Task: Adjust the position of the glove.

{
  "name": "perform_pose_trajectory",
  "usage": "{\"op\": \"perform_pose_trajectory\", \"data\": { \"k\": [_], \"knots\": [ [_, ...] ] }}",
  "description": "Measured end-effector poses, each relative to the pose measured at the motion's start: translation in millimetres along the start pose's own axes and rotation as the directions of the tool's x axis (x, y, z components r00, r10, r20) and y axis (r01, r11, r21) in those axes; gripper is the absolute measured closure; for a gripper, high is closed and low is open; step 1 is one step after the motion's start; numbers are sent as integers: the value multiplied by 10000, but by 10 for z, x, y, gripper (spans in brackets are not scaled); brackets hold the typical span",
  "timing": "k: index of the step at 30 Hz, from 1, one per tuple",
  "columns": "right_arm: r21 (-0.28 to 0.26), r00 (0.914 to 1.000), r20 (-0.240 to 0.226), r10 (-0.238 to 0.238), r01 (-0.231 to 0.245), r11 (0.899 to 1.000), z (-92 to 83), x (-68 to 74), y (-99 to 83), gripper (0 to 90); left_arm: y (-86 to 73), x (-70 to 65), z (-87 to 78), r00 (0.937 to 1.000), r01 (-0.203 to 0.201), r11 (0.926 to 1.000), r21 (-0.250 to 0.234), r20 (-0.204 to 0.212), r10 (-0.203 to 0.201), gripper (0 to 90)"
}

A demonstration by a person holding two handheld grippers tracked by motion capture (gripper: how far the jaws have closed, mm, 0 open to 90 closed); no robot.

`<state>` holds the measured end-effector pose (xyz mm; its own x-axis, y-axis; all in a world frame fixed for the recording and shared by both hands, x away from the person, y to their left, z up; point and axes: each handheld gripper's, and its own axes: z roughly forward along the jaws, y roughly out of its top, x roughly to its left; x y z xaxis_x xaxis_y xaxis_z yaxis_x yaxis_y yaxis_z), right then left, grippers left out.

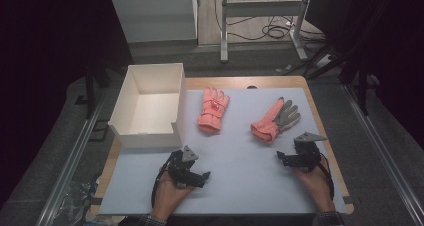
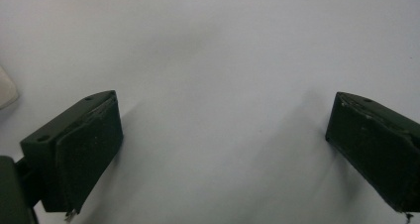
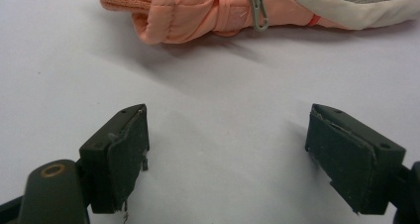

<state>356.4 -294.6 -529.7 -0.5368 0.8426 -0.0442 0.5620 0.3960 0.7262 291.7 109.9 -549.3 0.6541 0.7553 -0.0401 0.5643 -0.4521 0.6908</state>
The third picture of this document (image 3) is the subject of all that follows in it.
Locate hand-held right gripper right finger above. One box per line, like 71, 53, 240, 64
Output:
304, 103, 407, 215

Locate pink items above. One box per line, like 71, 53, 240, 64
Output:
96, 0, 420, 46

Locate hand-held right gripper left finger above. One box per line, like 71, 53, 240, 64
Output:
78, 103, 151, 215

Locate gray plastic clip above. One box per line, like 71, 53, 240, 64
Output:
246, 0, 270, 33

